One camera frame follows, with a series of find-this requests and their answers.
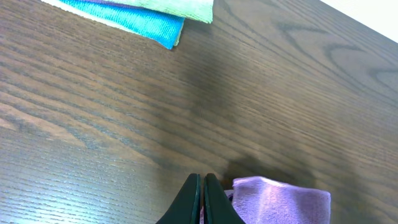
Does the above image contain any purple microfiber cloth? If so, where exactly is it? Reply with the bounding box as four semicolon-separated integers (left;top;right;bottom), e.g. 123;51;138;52
197;176;331;224

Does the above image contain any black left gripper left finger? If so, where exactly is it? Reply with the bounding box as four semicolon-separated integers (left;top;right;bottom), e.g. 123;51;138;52
156;174;201;224

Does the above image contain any green folded cloth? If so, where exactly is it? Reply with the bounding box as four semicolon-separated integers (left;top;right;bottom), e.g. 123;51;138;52
40;0;215;47

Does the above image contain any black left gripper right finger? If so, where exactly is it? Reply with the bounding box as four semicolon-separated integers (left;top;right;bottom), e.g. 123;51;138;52
203;174;244;224

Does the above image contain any blue folded cloth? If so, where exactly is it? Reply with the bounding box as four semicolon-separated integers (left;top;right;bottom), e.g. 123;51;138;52
48;0;185;49

